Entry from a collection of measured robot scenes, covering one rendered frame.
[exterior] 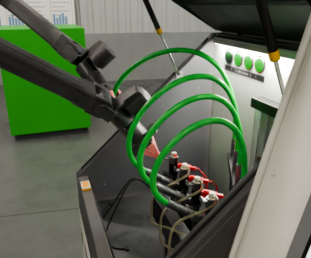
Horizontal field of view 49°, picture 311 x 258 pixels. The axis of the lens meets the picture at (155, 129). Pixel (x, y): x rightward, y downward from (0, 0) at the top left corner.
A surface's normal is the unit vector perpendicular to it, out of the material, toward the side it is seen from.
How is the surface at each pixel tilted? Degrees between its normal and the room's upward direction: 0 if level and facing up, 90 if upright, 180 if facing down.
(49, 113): 90
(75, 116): 90
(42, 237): 0
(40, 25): 67
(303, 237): 76
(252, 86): 90
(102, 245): 0
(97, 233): 0
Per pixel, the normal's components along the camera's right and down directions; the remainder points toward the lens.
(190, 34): 0.19, 0.33
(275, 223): -0.92, -0.12
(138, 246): 0.00, -0.94
